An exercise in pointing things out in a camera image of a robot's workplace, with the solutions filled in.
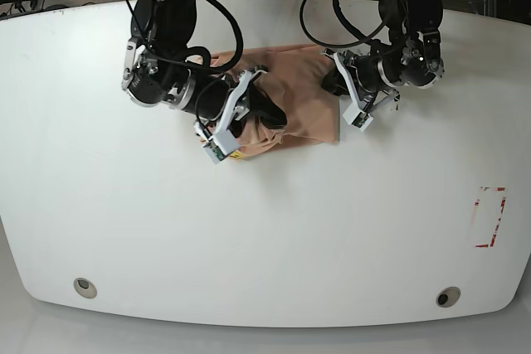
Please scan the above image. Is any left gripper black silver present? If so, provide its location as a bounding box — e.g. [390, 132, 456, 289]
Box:
[321, 53, 392, 99]

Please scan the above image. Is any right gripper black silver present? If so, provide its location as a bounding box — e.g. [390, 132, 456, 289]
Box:
[182, 78, 287, 129]

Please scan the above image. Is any peach orange T-shirt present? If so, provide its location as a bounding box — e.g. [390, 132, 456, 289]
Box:
[229, 45, 340, 159]

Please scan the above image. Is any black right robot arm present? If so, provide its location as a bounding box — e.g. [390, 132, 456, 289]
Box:
[122, 0, 287, 134]

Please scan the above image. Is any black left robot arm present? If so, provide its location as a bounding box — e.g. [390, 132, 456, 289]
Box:
[332, 0, 444, 103]

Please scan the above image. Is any red tape rectangle marking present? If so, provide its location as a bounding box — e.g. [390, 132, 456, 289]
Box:
[470, 187, 507, 248]

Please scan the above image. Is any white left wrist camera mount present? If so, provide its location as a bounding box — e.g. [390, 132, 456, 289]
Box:
[321, 48, 400, 132]

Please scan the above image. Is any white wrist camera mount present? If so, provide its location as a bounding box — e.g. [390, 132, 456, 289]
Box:
[193, 65, 268, 164]
[321, 48, 400, 132]

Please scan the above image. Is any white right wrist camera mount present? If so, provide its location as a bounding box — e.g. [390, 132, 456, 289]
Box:
[193, 65, 268, 164]

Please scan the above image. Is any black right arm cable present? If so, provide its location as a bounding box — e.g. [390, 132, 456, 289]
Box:
[182, 0, 245, 75]

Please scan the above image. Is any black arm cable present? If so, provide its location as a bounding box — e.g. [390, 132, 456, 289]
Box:
[182, 0, 245, 75]
[299, 0, 393, 48]

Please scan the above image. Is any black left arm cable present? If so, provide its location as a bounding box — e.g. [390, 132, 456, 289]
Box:
[299, 0, 393, 48]

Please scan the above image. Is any right table cable grommet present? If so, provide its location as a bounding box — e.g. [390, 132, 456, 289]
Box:
[436, 287, 461, 308]

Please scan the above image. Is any table cable grommet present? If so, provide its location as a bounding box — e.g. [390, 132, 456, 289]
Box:
[436, 287, 461, 308]
[73, 278, 97, 299]

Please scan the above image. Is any left table cable grommet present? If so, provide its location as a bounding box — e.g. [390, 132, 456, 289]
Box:
[73, 278, 97, 299]

